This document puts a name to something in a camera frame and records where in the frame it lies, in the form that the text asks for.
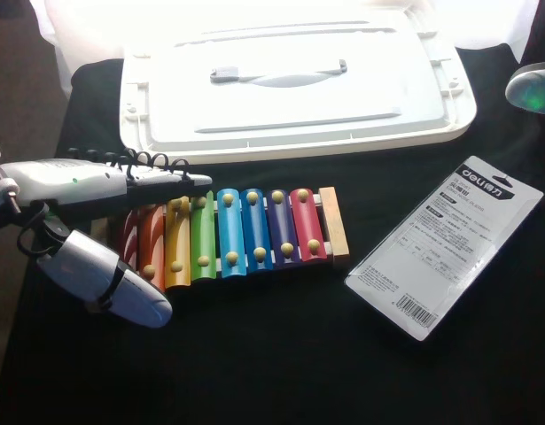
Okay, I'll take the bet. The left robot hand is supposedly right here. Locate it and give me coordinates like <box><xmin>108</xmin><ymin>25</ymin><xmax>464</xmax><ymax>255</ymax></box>
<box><xmin>0</xmin><ymin>147</ymin><xmax>214</xmax><ymax>329</ymax></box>

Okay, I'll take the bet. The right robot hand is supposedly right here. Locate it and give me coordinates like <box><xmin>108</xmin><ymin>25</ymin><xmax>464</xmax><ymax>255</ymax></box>
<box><xmin>503</xmin><ymin>61</ymin><xmax>545</xmax><ymax>119</ymax></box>

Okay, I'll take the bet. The deli blister pack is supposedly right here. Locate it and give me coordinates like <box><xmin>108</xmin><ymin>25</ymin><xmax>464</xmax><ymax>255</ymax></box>
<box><xmin>344</xmin><ymin>154</ymin><xmax>545</xmax><ymax>343</ymax></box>

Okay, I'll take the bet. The rainbow wooden xylophone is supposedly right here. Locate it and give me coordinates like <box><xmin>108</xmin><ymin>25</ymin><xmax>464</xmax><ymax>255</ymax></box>
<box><xmin>89</xmin><ymin>185</ymin><xmax>351</xmax><ymax>297</ymax></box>

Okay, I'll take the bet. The white plastic lid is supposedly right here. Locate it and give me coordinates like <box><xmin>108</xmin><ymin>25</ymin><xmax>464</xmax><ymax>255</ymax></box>
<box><xmin>119</xmin><ymin>8</ymin><xmax>479</xmax><ymax>166</ymax></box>

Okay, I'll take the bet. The black table cloth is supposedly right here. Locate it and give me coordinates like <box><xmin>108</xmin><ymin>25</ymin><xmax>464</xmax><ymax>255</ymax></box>
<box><xmin>0</xmin><ymin>42</ymin><xmax>545</xmax><ymax>425</ymax></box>

